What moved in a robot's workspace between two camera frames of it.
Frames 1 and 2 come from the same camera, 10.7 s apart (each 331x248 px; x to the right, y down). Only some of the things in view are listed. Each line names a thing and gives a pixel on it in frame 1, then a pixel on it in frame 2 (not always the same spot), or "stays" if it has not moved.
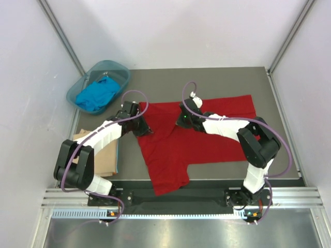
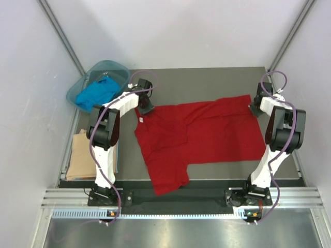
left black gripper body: (139, 126) -> (146, 107)
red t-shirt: (166, 153) stays
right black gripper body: (184, 122) -> (257, 112)
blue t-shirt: (95, 95) stays
